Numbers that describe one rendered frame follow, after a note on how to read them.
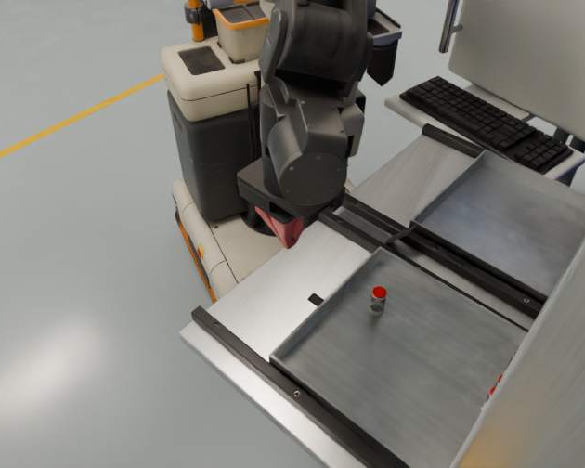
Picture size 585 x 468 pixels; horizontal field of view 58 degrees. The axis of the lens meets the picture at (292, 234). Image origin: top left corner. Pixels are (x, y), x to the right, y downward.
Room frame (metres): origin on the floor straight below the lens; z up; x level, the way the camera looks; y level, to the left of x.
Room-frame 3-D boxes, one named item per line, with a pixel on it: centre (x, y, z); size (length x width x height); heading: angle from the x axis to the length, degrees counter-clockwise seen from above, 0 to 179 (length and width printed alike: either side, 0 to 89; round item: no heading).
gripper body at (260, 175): (0.42, 0.00, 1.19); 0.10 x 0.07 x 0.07; 47
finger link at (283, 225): (0.43, 0.01, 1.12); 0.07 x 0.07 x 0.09; 47
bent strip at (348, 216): (0.63, -0.14, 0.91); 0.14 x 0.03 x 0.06; 47
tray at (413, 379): (0.36, -0.18, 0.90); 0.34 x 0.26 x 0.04; 49
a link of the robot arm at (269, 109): (0.42, 0.00, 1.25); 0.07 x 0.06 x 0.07; 11
